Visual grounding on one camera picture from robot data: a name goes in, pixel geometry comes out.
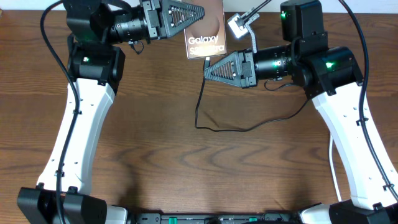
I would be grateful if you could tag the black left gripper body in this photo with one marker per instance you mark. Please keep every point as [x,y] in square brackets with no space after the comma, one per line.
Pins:
[152,14]

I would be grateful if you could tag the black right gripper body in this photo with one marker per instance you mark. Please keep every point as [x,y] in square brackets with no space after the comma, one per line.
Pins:
[251,79]

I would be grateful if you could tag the Galaxy S25 Ultra smartphone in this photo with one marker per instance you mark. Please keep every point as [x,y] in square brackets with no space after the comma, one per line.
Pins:
[207,37]

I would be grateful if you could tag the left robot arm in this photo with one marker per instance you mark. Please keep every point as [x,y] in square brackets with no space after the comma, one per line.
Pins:
[94,69]

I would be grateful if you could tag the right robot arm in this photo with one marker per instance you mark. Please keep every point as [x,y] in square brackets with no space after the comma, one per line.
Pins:
[334,83]

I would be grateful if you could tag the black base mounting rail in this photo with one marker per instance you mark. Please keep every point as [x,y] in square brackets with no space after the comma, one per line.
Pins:
[157,218]

